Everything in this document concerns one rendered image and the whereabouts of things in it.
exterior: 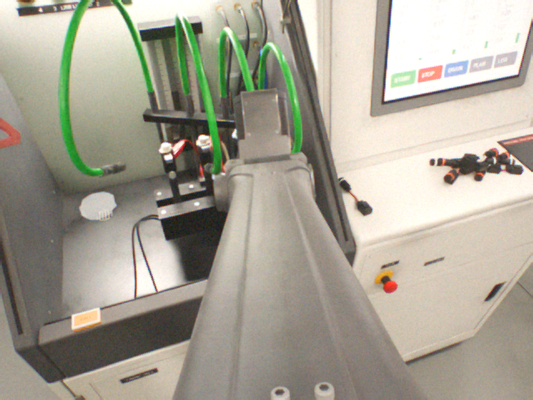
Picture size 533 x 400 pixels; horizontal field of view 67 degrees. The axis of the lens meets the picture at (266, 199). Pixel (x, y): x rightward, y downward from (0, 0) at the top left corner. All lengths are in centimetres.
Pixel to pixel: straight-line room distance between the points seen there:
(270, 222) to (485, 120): 114
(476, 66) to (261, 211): 103
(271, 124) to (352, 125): 63
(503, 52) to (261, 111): 90
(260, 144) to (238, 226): 23
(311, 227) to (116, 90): 100
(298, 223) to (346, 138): 87
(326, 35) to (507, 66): 52
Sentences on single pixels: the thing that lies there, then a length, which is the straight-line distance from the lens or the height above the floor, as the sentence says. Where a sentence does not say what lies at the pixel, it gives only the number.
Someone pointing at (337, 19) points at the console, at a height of 133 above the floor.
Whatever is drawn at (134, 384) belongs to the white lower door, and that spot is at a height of 66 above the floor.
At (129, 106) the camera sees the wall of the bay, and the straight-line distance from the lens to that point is 115.
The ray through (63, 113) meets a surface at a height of 133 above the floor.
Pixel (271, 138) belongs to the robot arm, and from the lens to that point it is 39.
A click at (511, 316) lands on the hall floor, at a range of 219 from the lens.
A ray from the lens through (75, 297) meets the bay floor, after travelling 107.
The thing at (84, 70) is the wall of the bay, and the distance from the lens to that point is 110.
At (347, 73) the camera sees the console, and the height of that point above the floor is 122.
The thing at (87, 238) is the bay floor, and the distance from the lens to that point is 117.
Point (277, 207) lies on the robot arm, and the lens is 18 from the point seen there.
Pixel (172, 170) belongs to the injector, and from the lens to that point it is 90.
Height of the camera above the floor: 166
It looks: 45 degrees down
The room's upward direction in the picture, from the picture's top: straight up
